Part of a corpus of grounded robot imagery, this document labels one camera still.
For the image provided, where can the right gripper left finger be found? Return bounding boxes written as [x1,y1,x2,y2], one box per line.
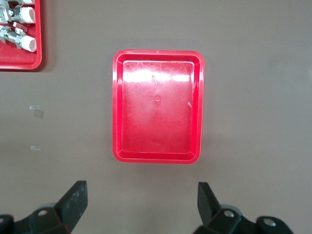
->
[0,180,88,234]

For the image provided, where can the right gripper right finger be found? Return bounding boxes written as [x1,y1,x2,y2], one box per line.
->
[192,181,295,234]

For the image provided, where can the red tray holding valves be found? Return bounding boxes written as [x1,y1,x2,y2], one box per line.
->
[0,0,42,72]

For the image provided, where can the metal valve white caps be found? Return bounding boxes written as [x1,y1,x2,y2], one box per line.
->
[0,21,38,52]
[0,3,36,25]

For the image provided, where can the empty red plastic tray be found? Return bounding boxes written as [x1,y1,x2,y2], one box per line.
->
[112,49,206,165]

